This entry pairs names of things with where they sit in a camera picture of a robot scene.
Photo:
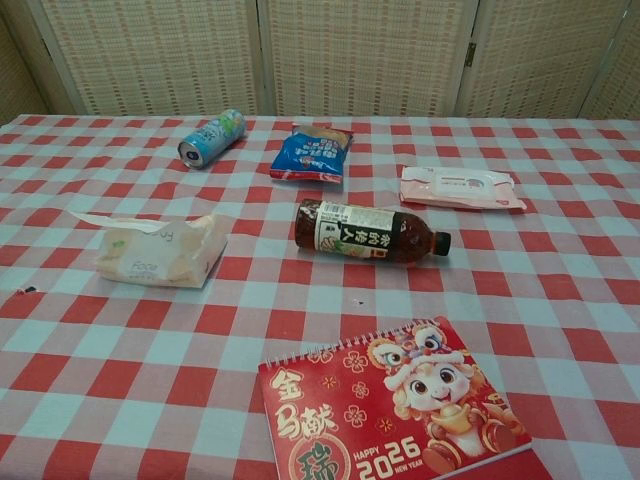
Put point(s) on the red white checkered tablecloth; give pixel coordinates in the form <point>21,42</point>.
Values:
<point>150,380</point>

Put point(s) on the woven folding screen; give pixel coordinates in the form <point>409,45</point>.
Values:
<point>350,55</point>

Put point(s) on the brass screen hinge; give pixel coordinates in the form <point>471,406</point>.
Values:
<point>470,54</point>

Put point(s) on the dark tea bottle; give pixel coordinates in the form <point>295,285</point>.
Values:
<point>365,232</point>

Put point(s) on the soft tissue pack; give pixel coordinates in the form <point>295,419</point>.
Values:
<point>150,252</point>

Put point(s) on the blue snack bag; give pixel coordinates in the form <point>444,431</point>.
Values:
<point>312,152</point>

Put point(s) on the pink wet wipes pack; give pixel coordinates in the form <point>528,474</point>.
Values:
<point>457,186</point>

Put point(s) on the red 2026 desk calendar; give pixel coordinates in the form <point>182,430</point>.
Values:
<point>390,410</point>

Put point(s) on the blue drink can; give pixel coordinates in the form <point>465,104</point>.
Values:
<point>212,138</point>

